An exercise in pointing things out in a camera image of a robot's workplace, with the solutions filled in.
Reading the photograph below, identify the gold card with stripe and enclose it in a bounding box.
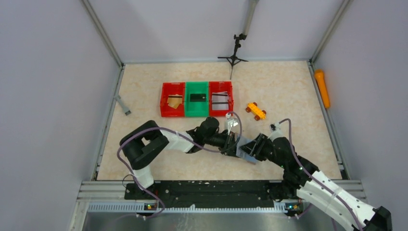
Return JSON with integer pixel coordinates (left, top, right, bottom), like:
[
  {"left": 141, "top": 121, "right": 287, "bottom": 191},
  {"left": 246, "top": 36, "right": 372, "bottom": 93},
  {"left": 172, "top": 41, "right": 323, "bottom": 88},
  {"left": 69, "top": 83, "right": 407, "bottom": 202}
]
[{"left": 167, "top": 94, "right": 183, "bottom": 101}]

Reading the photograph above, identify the red plastic bin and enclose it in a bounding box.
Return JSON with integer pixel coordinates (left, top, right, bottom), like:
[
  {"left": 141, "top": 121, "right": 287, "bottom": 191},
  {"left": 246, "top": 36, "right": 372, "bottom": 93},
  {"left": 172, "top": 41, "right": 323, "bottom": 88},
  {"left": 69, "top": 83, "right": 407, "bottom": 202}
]
[
  {"left": 160, "top": 82, "right": 185, "bottom": 117},
  {"left": 208, "top": 81, "right": 234, "bottom": 117}
]

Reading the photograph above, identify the yellow toy brick car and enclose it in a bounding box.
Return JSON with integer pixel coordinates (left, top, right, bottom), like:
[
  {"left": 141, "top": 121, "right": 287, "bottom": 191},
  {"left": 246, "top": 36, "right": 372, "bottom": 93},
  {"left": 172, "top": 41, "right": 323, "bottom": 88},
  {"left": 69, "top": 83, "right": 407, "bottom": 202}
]
[{"left": 245, "top": 102, "right": 267, "bottom": 121}]

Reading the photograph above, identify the black card in green bin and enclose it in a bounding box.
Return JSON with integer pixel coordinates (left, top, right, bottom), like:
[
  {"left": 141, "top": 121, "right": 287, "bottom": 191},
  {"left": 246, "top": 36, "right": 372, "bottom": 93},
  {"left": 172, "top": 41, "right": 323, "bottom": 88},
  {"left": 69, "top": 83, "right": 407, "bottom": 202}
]
[{"left": 190, "top": 93, "right": 206, "bottom": 102}]

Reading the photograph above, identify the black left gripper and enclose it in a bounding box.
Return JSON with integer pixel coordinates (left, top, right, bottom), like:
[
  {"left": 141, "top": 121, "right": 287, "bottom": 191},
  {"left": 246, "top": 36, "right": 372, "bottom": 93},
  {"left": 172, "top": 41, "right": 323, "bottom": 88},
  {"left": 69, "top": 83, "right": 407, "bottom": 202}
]
[{"left": 204, "top": 129, "right": 242, "bottom": 157}]

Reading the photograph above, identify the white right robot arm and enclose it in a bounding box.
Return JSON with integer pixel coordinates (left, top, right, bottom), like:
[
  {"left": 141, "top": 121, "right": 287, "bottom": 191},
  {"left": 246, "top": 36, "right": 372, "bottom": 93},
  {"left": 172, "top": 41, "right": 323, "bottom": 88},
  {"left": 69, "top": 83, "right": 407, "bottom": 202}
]
[{"left": 239, "top": 134, "right": 393, "bottom": 231}]

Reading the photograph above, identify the white card in bin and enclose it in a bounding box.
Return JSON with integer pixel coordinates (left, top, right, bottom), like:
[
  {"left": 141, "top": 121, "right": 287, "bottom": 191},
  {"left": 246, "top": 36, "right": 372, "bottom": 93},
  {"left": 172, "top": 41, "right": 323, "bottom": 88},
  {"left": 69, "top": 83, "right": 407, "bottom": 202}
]
[{"left": 211, "top": 102, "right": 229, "bottom": 111}]

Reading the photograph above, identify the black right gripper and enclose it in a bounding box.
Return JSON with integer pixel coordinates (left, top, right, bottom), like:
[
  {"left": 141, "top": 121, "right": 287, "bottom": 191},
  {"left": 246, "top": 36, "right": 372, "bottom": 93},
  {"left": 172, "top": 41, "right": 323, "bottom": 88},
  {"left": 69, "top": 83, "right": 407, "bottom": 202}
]
[{"left": 239, "top": 133, "right": 286, "bottom": 168}]

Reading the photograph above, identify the grey small tool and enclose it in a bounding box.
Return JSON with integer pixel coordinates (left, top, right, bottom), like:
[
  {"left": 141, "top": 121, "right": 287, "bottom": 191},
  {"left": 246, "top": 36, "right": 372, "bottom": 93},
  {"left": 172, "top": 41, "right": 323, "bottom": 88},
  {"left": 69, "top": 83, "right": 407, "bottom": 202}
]
[{"left": 114, "top": 94, "right": 131, "bottom": 116}]

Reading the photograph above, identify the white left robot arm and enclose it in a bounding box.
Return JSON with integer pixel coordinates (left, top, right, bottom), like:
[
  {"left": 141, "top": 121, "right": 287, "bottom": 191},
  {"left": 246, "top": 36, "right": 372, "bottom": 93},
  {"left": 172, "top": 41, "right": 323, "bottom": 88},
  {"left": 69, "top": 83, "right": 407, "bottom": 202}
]
[{"left": 119, "top": 113, "right": 242, "bottom": 199}]

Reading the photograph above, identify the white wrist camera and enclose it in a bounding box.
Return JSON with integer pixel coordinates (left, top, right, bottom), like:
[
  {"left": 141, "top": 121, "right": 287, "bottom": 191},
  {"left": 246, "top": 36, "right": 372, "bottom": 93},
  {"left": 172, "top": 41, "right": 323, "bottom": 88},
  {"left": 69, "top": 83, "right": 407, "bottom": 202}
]
[
  {"left": 224, "top": 113, "right": 239, "bottom": 134},
  {"left": 268, "top": 122, "right": 284, "bottom": 141}
]

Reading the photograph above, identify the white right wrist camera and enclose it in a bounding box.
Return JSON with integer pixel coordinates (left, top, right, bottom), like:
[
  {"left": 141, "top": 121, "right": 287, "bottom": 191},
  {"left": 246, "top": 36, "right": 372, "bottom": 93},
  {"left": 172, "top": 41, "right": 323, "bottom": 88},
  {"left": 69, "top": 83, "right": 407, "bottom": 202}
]
[{"left": 268, "top": 122, "right": 284, "bottom": 141}]

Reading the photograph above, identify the orange flashlight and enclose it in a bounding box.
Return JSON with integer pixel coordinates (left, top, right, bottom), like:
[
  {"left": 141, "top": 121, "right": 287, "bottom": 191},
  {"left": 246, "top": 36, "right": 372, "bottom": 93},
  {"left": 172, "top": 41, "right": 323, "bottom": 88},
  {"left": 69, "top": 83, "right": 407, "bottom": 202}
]
[{"left": 314, "top": 69, "right": 331, "bottom": 109}]

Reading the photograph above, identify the black camera tripod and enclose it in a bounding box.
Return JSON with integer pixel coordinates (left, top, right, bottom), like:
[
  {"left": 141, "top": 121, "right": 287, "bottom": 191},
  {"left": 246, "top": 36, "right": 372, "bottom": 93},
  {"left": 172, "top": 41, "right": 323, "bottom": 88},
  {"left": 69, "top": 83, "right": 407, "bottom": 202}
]
[{"left": 217, "top": 33, "right": 248, "bottom": 80}]

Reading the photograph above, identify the card with black stripe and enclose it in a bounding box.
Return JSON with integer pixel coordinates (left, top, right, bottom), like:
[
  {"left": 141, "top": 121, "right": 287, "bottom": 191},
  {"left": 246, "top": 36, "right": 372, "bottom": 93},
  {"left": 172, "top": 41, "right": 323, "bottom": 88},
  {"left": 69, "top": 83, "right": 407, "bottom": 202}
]
[{"left": 211, "top": 91, "right": 229, "bottom": 102}]

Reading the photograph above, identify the right red plastic bin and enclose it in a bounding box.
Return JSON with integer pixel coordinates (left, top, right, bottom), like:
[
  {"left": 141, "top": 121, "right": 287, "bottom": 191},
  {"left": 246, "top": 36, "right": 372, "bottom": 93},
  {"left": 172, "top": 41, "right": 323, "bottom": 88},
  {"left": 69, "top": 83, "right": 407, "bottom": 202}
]
[{"left": 208, "top": 81, "right": 234, "bottom": 117}]

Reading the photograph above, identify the left red plastic bin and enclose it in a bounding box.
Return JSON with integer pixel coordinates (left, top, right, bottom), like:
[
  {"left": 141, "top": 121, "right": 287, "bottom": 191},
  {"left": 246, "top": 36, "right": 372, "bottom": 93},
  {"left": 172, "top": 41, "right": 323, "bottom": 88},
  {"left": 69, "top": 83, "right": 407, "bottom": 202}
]
[{"left": 160, "top": 82, "right": 185, "bottom": 117}]

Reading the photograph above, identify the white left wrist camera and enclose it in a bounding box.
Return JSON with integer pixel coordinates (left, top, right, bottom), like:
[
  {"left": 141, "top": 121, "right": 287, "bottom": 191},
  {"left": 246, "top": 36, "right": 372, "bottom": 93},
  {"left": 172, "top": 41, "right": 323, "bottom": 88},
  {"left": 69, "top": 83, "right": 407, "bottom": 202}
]
[{"left": 224, "top": 113, "right": 239, "bottom": 134}]

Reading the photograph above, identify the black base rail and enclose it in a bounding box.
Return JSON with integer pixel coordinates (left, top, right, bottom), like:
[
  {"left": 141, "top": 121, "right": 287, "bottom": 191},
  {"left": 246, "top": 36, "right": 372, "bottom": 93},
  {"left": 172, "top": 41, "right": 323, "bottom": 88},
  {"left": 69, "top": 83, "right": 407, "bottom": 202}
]
[{"left": 125, "top": 180, "right": 300, "bottom": 201}]

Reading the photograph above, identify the green plastic bin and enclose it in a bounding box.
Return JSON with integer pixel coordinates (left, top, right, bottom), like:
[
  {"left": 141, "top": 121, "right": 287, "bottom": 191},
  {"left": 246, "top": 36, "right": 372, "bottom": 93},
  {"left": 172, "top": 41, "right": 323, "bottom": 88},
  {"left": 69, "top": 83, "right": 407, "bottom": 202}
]
[{"left": 184, "top": 82, "right": 209, "bottom": 117}]

